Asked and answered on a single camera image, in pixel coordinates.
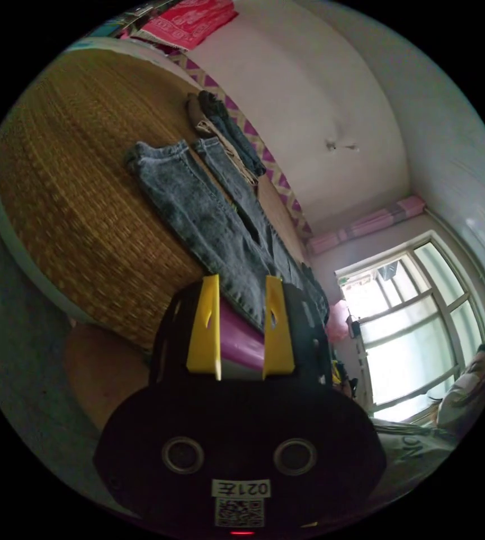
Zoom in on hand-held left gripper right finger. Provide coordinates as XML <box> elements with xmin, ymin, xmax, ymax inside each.
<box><xmin>262</xmin><ymin>274</ymin><xmax>297</xmax><ymax>380</ymax></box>

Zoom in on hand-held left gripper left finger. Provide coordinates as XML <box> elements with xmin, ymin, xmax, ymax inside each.
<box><xmin>186</xmin><ymin>274</ymin><xmax>223</xmax><ymax>382</ymax></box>

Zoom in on dark gray jeans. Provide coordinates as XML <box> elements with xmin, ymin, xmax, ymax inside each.
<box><xmin>124</xmin><ymin>138</ymin><xmax>330</xmax><ymax>334</ymax></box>

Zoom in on pink plastic bag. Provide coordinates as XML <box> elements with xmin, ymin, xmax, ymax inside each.
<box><xmin>325</xmin><ymin>300</ymin><xmax>351</xmax><ymax>345</ymax></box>

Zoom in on window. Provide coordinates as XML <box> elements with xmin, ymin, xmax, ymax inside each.
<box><xmin>334</xmin><ymin>229</ymin><xmax>485</xmax><ymax>422</ymax></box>

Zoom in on pink striped curtain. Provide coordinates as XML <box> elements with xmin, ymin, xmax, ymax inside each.
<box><xmin>306</xmin><ymin>195</ymin><xmax>427</xmax><ymax>256</ymax></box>

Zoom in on person's body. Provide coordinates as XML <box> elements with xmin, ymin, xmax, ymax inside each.
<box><xmin>371</xmin><ymin>340</ymin><xmax>485</xmax><ymax>498</ymax></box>

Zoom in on bed with woven mat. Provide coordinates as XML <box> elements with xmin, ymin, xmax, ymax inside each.
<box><xmin>0</xmin><ymin>37</ymin><xmax>315</xmax><ymax>353</ymax></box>

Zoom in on pile of clothes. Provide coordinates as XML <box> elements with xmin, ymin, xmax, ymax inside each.
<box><xmin>185</xmin><ymin>89</ymin><xmax>267</xmax><ymax>186</ymax></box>

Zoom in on red patterned blanket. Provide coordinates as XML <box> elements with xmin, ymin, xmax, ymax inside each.
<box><xmin>139</xmin><ymin>0</ymin><xmax>240</xmax><ymax>51</ymax></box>

